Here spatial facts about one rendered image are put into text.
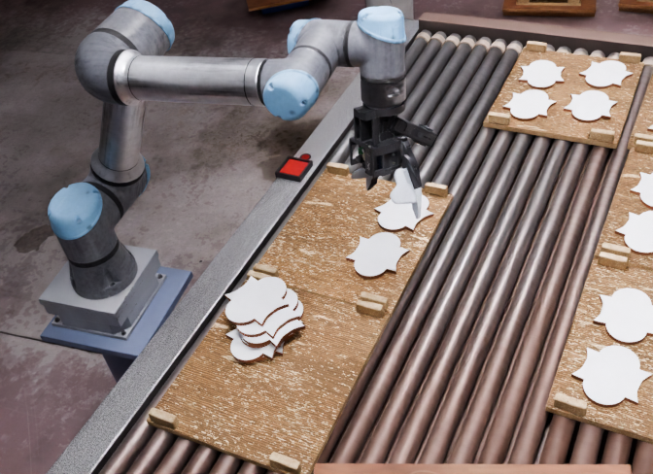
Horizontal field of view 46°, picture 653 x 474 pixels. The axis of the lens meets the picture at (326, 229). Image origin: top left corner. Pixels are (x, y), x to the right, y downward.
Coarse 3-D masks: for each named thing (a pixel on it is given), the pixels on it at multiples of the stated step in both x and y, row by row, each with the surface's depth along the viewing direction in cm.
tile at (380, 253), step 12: (360, 240) 178; (372, 240) 178; (384, 240) 177; (396, 240) 177; (360, 252) 175; (372, 252) 175; (384, 252) 174; (396, 252) 174; (408, 252) 174; (360, 264) 172; (372, 264) 172; (384, 264) 171; (396, 264) 172; (360, 276) 171; (372, 276) 170
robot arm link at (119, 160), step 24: (120, 24) 136; (144, 24) 139; (168, 24) 144; (144, 48) 137; (168, 48) 147; (120, 120) 154; (144, 120) 159; (120, 144) 159; (96, 168) 166; (120, 168) 165; (144, 168) 175; (120, 192) 169
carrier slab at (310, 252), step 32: (320, 192) 194; (352, 192) 193; (384, 192) 191; (288, 224) 187; (320, 224) 185; (352, 224) 184; (288, 256) 178; (320, 256) 177; (416, 256) 174; (320, 288) 170; (352, 288) 169; (384, 288) 168
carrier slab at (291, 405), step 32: (224, 320) 166; (320, 320) 163; (352, 320) 162; (384, 320) 161; (224, 352) 160; (288, 352) 158; (320, 352) 157; (352, 352) 156; (192, 384) 155; (224, 384) 154; (256, 384) 153; (288, 384) 152; (320, 384) 151; (352, 384) 150; (192, 416) 149; (224, 416) 148; (256, 416) 147; (288, 416) 146; (320, 416) 145; (224, 448) 143; (256, 448) 142; (288, 448) 141; (320, 448) 140
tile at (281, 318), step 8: (288, 288) 164; (288, 296) 162; (296, 296) 162; (296, 304) 160; (280, 312) 159; (288, 312) 159; (272, 320) 158; (280, 320) 157; (288, 320) 157; (240, 328) 157; (248, 328) 157; (256, 328) 156; (264, 328) 156; (272, 328) 156; (280, 328) 157; (248, 336) 156; (256, 336) 156; (272, 336) 155
